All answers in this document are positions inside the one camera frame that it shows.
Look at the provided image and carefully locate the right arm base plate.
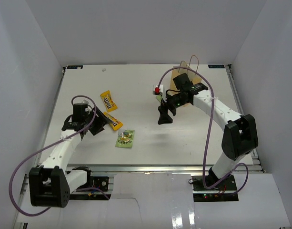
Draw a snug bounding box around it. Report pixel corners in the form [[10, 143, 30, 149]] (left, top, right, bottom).
[[188, 175, 239, 203]]

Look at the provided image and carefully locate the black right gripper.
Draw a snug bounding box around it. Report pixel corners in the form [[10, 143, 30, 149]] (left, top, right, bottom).
[[158, 92, 189, 125]]

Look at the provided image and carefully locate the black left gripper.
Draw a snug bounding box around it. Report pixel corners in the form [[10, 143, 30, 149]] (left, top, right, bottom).
[[84, 106, 112, 135]]

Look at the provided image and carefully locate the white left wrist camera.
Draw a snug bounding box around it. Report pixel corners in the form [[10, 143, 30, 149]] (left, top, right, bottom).
[[81, 100, 93, 113]]

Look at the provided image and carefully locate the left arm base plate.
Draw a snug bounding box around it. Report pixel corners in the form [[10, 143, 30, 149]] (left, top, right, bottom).
[[70, 176, 111, 201]]

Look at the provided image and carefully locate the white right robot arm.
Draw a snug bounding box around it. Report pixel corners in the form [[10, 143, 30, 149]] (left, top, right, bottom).
[[153, 73, 258, 190]]

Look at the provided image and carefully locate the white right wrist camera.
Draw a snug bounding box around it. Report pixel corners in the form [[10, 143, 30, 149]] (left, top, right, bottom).
[[152, 84, 166, 100]]

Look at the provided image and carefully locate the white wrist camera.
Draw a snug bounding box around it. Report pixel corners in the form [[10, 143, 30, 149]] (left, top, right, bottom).
[[152, 84, 166, 100], [81, 100, 93, 113]]

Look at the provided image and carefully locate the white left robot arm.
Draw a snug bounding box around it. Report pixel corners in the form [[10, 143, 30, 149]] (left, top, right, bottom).
[[29, 103, 111, 208]]

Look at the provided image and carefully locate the aluminium table front rail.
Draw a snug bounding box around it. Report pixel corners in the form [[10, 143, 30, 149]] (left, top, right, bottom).
[[66, 164, 262, 173]]

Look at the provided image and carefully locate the green candy packet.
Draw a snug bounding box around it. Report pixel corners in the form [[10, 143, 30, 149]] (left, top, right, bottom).
[[115, 129, 135, 148]]

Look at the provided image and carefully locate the yellow m&m packet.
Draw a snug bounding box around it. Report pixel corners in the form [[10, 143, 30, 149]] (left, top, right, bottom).
[[103, 112, 123, 131], [100, 90, 118, 112]]

